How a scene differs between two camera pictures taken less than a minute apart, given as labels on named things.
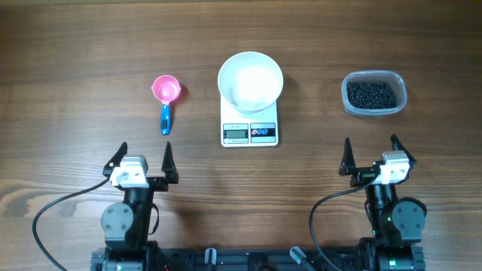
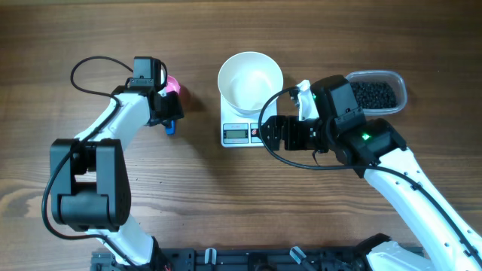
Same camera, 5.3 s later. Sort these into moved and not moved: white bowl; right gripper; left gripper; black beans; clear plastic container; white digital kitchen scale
Moved: left gripper; right gripper
Not moved: black beans; clear plastic container; white digital kitchen scale; white bowl
